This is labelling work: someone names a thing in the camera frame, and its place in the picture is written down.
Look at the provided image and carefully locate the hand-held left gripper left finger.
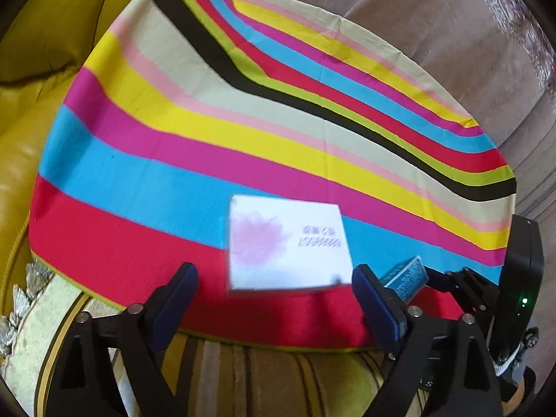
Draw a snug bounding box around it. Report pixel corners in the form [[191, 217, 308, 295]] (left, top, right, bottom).
[[46, 262, 199, 417]]

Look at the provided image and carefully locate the white box pink flower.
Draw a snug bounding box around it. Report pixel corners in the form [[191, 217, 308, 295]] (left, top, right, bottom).
[[227, 195, 353, 296]]

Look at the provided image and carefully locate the silver tassel fringe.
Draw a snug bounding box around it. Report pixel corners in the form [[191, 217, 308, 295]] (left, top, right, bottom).
[[0, 261, 55, 357]]

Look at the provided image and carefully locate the yellow leather sofa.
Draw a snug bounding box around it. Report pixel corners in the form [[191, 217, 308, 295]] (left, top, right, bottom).
[[0, 0, 187, 326]]

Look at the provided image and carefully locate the green gold striped plush cushion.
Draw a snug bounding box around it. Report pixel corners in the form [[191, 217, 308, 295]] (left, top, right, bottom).
[[9, 265, 435, 417]]

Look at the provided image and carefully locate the blue and white box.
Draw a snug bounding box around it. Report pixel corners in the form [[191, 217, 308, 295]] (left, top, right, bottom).
[[378, 255, 431, 302]]

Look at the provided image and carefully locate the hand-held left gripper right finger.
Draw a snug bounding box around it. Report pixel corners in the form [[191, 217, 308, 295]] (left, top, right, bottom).
[[351, 264, 507, 417]]

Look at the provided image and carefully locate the colourful striped cloth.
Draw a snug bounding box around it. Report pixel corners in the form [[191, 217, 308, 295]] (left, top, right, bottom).
[[30, 0, 517, 352]]

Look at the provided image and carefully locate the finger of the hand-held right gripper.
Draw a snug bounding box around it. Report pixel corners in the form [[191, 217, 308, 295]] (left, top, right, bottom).
[[428, 270, 467, 300], [456, 267, 498, 318]]

